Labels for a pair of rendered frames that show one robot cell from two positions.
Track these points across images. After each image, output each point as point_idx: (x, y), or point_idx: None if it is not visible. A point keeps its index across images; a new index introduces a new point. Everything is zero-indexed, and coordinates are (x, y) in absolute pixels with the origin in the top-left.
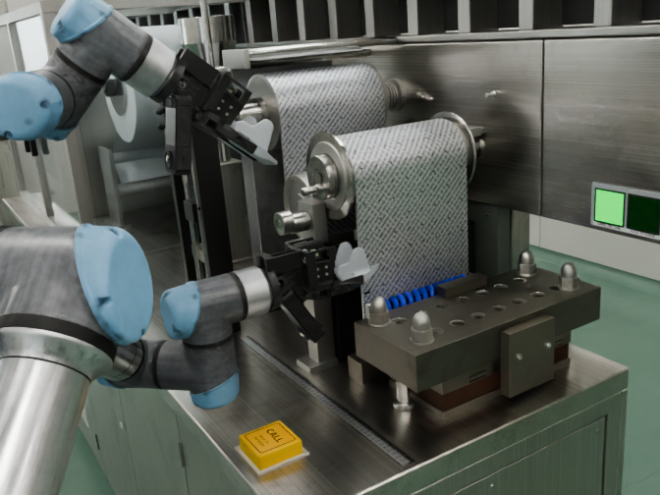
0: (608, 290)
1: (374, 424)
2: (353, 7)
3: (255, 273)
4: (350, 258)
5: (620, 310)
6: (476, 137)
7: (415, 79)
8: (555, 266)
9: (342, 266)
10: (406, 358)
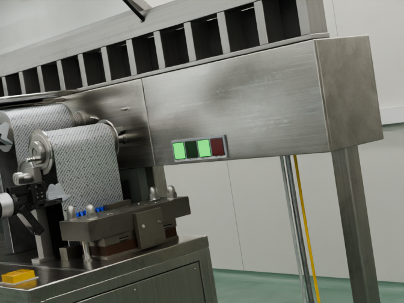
0: (294, 290)
1: (72, 267)
2: (53, 77)
3: (5, 194)
4: (54, 189)
5: (300, 300)
6: (121, 133)
7: (89, 109)
8: (256, 282)
9: (50, 193)
10: (83, 226)
